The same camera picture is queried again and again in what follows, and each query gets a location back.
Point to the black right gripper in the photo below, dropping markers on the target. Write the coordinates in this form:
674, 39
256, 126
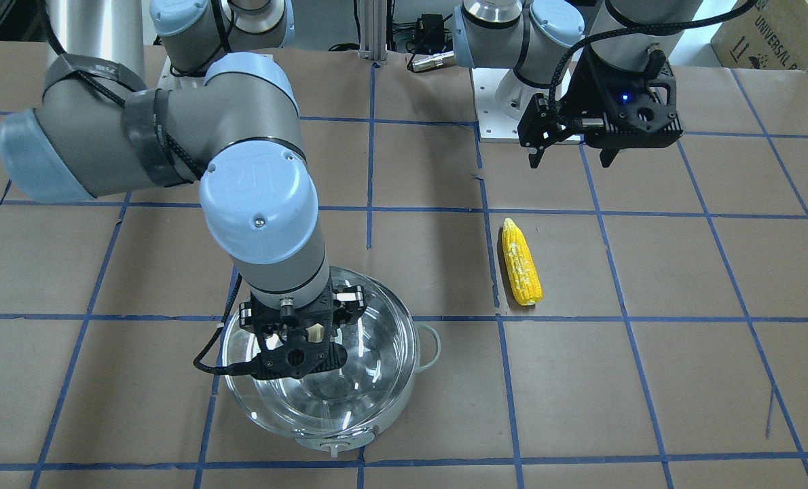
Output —
248, 316

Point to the cardboard box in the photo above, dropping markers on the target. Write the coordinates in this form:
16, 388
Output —
772, 35

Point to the yellow corn cob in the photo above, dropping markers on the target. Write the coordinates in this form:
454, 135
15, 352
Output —
525, 283

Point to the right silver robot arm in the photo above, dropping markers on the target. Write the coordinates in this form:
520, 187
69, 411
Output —
102, 131

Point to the glass pot lid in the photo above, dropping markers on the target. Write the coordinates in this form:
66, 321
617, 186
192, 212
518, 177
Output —
270, 403

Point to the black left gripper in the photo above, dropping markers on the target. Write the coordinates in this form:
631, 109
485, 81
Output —
589, 93

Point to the aluminium frame post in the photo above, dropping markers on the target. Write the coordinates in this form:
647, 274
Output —
374, 28

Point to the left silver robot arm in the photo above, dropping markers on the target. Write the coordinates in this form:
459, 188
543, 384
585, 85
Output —
543, 41

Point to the pale green steel pot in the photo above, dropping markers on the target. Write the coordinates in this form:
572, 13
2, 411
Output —
345, 410

